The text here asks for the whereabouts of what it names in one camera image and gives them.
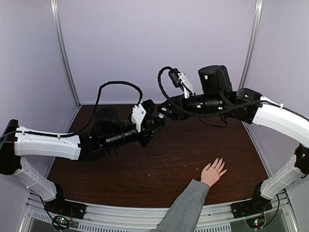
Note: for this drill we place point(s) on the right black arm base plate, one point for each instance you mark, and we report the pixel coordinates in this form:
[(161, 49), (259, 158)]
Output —
[(249, 208)]

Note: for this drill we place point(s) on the grey sleeved forearm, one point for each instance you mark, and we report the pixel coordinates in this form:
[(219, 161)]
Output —
[(184, 213)]

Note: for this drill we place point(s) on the round controller board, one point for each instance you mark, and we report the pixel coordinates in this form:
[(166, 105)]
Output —
[(255, 223), (60, 223)]

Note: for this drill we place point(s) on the person's bare hand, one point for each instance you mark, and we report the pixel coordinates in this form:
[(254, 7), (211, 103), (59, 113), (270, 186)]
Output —
[(212, 172)]

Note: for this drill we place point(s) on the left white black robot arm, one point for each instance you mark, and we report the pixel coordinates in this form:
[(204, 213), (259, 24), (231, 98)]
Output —
[(108, 133)]

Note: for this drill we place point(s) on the right round controller board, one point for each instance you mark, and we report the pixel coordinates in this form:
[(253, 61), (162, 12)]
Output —
[(255, 223)]

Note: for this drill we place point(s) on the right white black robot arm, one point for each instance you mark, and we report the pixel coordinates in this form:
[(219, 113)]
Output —
[(246, 105)]

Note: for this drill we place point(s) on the right aluminium corner post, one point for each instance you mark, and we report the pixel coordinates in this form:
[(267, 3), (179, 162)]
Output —
[(257, 17)]

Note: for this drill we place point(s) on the white capped nail polish bottle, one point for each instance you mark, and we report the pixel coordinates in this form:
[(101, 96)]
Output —
[(161, 114)]

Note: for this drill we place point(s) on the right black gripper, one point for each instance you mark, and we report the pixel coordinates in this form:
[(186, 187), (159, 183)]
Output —
[(175, 114)]

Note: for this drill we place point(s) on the aluminium corner post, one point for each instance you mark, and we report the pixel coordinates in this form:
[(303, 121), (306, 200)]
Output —
[(63, 52), (257, 17)]

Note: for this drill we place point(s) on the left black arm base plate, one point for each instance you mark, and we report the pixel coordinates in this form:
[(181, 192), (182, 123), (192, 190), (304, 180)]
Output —
[(67, 208)]

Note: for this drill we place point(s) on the left round controller board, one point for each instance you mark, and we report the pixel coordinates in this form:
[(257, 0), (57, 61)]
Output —
[(60, 223)]

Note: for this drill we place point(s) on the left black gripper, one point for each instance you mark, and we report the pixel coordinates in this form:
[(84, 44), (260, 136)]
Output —
[(147, 132)]

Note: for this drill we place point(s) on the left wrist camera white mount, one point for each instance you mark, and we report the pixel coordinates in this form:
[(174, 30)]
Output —
[(140, 112)]

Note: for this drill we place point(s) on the aluminium front frame rail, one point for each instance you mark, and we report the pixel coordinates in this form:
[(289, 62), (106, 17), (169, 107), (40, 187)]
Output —
[(213, 218)]

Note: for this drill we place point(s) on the left aluminium corner post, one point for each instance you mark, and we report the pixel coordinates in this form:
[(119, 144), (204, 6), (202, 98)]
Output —
[(63, 52)]

